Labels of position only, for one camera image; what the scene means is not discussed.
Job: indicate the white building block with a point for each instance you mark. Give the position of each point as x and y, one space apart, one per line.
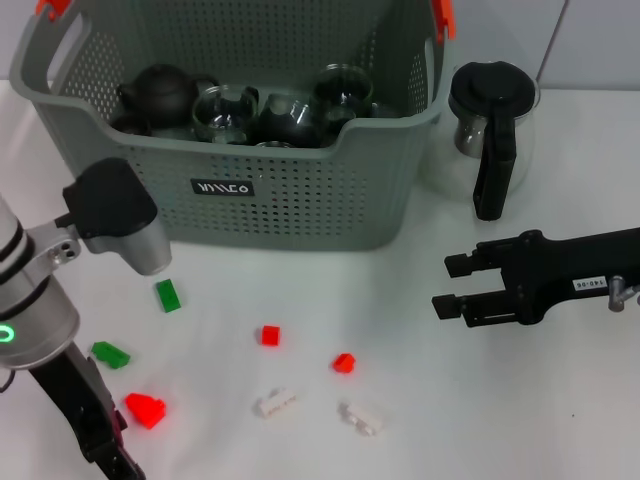
275 402
361 419

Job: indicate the black clay teapot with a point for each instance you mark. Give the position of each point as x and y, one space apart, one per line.
160 92

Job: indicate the large orange-red sloped block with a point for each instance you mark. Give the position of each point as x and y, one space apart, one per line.
145 409

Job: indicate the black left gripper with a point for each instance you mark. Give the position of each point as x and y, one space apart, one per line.
80 400

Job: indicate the grey perforated storage bin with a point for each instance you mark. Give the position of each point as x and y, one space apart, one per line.
300 210

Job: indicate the glass carafe with black lid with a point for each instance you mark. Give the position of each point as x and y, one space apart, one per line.
500 85

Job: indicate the green building block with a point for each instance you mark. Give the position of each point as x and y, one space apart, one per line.
167 296
110 354

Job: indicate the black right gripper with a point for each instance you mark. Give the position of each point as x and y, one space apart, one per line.
560 272

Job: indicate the small red cube block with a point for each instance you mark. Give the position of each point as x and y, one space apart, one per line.
270 335

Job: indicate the small red sloped block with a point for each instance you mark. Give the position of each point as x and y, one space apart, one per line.
344 363

